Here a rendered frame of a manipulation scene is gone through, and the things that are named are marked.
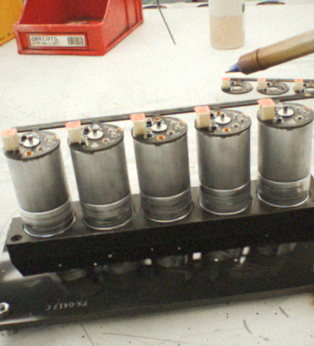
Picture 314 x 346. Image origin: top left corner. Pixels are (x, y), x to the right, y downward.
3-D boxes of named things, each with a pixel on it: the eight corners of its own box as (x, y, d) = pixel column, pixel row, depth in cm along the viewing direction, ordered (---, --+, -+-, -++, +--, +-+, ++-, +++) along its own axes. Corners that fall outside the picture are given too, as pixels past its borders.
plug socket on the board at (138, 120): (152, 133, 23) (150, 120, 23) (132, 136, 23) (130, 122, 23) (150, 125, 24) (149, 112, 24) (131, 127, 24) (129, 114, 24)
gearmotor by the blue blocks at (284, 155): (315, 218, 25) (322, 120, 23) (264, 225, 25) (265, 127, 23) (298, 191, 27) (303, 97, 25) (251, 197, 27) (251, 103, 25)
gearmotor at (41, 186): (77, 248, 25) (56, 151, 22) (25, 254, 25) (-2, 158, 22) (79, 218, 27) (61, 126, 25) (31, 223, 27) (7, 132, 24)
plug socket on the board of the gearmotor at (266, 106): (280, 118, 23) (280, 104, 23) (261, 120, 23) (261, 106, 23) (275, 111, 24) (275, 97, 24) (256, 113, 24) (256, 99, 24)
